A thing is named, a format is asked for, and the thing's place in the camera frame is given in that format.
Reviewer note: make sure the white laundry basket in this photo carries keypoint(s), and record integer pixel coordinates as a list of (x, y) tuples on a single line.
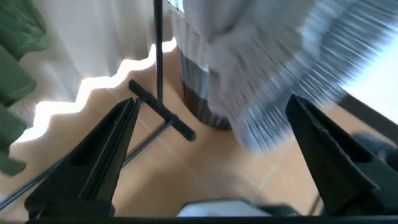
[(196, 93)]

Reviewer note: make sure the pale grey shorts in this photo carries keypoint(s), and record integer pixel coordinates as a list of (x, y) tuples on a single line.
[(264, 62)]

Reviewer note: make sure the black clothes rack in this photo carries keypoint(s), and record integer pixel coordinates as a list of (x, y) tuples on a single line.
[(161, 113)]

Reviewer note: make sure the beige curtain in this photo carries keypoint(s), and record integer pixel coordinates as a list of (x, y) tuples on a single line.
[(93, 37)]

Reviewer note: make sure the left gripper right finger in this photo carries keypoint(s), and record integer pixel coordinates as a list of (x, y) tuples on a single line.
[(342, 186)]

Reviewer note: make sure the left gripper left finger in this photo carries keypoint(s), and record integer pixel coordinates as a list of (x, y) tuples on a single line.
[(84, 186)]

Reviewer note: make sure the green long-sleeved shirt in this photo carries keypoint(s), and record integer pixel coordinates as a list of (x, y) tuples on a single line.
[(15, 77)]

